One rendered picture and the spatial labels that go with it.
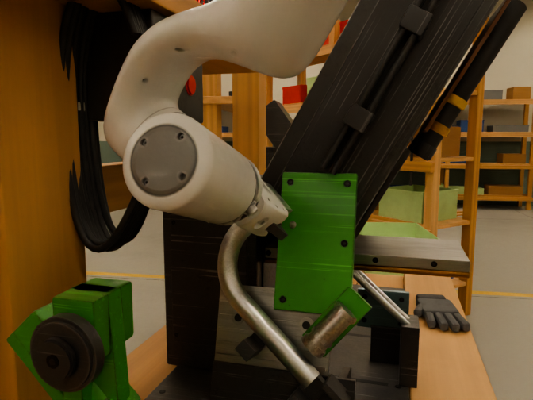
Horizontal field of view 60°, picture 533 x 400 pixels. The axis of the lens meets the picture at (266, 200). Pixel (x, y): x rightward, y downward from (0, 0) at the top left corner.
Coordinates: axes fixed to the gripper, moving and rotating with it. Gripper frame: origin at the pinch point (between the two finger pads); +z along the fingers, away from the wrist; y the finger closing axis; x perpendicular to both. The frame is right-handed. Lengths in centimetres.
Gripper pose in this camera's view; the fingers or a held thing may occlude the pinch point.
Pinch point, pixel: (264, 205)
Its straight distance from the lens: 68.3
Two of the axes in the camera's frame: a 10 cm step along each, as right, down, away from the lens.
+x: -7.4, 6.6, 1.1
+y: -6.2, -7.4, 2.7
